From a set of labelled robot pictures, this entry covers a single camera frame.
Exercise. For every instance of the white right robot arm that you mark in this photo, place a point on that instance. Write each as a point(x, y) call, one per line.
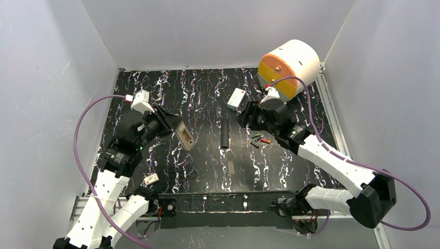
point(367, 195)

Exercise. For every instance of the black cylindrical remote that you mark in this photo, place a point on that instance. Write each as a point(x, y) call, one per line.
point(224, 133)

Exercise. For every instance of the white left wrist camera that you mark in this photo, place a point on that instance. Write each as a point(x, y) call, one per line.
point(140, 102)

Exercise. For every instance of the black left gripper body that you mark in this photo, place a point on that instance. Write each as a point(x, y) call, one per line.
point(164, 119)

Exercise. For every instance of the white remote with red button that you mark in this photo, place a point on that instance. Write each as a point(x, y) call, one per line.
point(236, 99)

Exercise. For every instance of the beige remote control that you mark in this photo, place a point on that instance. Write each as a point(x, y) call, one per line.
point(184, 136)

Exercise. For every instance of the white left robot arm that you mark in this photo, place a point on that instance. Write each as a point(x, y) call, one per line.
point(95, 228)

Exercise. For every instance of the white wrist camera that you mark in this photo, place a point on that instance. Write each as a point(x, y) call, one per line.
point(140, 102)
point(271, 94)

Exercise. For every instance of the black base bar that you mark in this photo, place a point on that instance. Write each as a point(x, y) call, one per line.
point(226, 209)

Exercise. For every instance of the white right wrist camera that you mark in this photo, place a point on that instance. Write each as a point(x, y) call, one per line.
point(271, 94)

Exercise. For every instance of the round drawer cabinet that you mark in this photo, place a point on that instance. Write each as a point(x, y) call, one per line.
point(293, 58)

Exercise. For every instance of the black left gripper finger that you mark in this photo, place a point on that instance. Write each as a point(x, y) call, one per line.
point(168, 127)
point(168, 117)

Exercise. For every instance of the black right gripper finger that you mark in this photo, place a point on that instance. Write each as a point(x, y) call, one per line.
point(243, 119)
point(249, 109)

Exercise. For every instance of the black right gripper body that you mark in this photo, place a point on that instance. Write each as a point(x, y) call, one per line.
point(253, 114)

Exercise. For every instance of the small white red remote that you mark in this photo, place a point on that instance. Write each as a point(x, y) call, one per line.
point(151, 179)

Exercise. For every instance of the beige battery cover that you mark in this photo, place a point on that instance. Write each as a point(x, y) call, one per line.
point(231, 168)

